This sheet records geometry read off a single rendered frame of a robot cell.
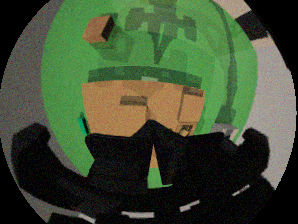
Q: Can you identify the small tan block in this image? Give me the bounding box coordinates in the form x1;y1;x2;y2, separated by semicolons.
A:
180;128;189;137

